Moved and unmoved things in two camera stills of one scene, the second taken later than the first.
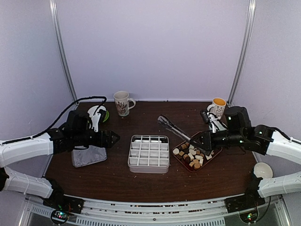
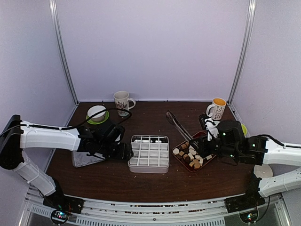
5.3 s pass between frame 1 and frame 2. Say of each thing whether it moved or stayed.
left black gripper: moved
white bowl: stayed
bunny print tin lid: stayed
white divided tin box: stayed
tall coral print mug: stayed
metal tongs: moved
